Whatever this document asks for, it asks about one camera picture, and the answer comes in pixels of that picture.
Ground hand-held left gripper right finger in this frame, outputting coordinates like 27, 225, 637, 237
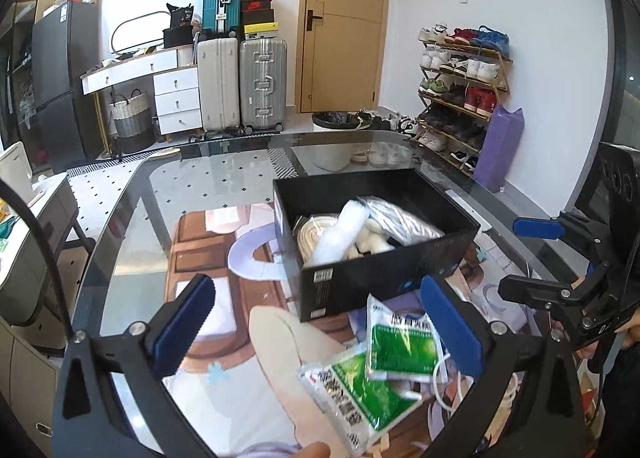
419, 274, 586, 458

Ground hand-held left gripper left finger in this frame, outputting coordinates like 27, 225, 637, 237
52, 274, 216, 458

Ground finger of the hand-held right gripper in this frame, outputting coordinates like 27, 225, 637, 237
498, 274, 597, 312
513, 212, 613, 251

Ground small green white medicine packet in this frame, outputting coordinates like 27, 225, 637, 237
365, 294, 448, 384

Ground white charging cable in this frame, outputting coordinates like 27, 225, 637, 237
390, 355, 481, 414

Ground black cardboard box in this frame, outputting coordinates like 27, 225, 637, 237
272, 168, 482, 323

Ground large green white medicine packet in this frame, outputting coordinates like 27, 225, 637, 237
299, 343, 423, 456

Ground white cloth roll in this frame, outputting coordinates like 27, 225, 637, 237
350, 220, 396, 256

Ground clear bag of white cord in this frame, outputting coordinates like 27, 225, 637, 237
357, 194, 446, 246

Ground white foam wrap roll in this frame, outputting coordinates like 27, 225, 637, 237
305, 200, 373, 269

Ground cream bandage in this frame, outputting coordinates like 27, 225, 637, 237
292, 215, 346, 259

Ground person's right hand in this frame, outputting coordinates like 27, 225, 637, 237
621, 307, 640, 350

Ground person's left hand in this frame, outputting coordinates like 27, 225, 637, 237
292, 442, 332, 458

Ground printed anime mat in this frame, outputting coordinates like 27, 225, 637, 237
165, 203, 606, 458

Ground purple bag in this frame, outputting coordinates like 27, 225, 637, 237
472, 105, 525, 194

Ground person's dark clothing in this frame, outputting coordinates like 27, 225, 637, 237
597, 345, 640, 458

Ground wooden shoe rack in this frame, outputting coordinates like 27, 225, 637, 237
417, 25, 513, 176

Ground grey side cabinet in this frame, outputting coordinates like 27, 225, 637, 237
0, 173, 96, 329

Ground group of loose shoes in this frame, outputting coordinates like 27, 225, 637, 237
350, 108, 426, 166

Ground shoe rack with shoes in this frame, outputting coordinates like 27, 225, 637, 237
417, 24, 512, 175

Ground woven laundry basket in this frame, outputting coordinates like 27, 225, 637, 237
109, 92, 156, 154

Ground white trash bin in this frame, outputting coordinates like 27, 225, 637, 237
312, 110, 361, 173

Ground white dressing table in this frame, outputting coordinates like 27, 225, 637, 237
81, 47, 203, 136

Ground white electric kettle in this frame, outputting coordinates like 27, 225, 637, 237
0, 142, 33, 189

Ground white suitcase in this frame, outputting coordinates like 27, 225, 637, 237
196, 37, 241, 133

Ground silver suitcase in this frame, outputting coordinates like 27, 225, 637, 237
239, 38, 289, 132

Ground wooden door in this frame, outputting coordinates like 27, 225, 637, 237
295, 0, 392, 114

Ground dark grey refrigerator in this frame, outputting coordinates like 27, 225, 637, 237
31, 0, 103, 171

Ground black storage box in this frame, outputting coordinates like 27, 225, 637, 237
162, 27, 195, 49

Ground oval mirror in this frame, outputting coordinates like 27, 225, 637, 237
111, 10, 171, 56

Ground dark glass wardrobe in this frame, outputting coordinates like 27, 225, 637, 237
0, 0, 76, 159

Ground black tote bag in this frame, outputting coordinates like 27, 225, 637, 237
167, 3, 195, 30

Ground black cable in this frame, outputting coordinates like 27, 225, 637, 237
0, 180, 76, 339

